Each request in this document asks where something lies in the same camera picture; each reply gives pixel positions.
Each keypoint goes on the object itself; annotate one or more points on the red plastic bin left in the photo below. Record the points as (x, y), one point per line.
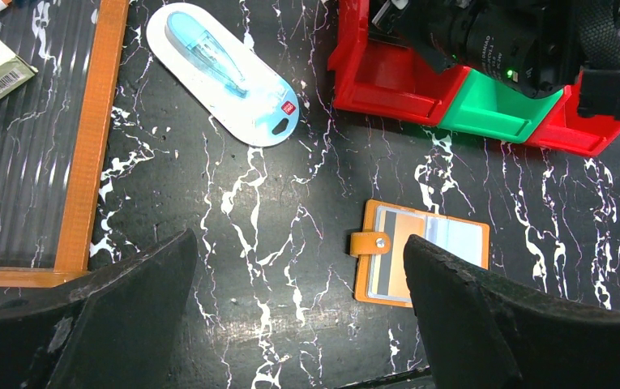
(382, 76)

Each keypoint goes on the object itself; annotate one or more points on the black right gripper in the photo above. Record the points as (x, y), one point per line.
(529, 46)

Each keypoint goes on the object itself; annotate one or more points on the green plastic bin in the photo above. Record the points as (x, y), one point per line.
(484, 107)

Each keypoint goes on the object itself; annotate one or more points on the red plastic bin right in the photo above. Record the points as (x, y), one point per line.
(564, 130)

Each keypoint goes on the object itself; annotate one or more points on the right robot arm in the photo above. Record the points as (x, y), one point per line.
(598, 36)

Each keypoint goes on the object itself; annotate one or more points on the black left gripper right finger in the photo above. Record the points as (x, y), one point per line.
(483, 330)

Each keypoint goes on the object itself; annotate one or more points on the orange leather card holder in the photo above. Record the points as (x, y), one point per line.
(379, 248)

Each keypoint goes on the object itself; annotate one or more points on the white blue tube package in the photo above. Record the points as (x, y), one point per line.
(245, 95)

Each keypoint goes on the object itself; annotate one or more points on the red plastic bin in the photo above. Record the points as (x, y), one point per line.
(564, 130)
(382, 76)

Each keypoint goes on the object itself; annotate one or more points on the orange wooden shelf rack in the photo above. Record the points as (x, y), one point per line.
(53, 135)

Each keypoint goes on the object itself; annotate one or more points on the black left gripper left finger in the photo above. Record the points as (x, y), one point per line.
(112, 328)

